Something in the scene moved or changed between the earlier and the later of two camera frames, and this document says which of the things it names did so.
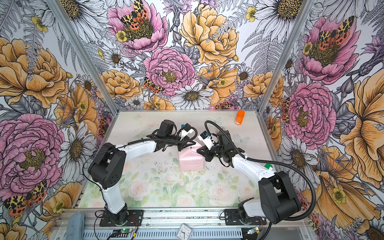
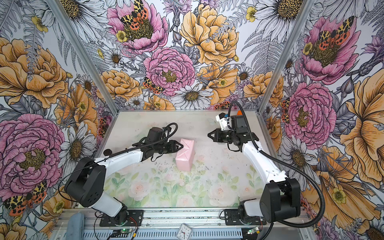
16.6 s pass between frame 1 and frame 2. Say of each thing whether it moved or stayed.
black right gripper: moved
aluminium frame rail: stayed
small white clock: stayed
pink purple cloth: moved
